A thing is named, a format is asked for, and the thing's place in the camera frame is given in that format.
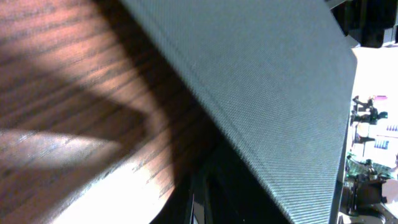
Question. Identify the black gift box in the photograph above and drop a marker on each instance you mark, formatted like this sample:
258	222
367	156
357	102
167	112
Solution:
276	79

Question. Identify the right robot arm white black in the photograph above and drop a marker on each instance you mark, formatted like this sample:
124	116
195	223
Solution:
366	23

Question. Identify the background robot equipment clutter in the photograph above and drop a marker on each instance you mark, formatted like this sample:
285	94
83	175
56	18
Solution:
369	191

